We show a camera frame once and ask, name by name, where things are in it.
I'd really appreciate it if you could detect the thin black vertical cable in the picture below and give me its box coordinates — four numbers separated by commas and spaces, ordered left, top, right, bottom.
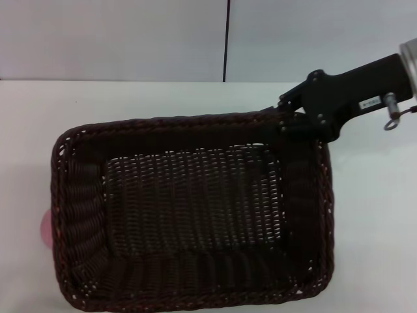
222, 0, 232, 83

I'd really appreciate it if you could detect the dark brown woven basket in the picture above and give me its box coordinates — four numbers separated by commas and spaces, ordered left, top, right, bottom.
50, 109, 336, 313

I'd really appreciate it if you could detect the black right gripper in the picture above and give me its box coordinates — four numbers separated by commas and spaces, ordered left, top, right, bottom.
266, 53, 412, 143

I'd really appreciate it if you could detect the pink toy peach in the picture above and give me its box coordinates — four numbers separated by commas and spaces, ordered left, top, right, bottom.
39, 208, 55, 250

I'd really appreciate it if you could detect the metal pin with ring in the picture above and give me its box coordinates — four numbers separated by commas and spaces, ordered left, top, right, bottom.
382, 92, 403, 132

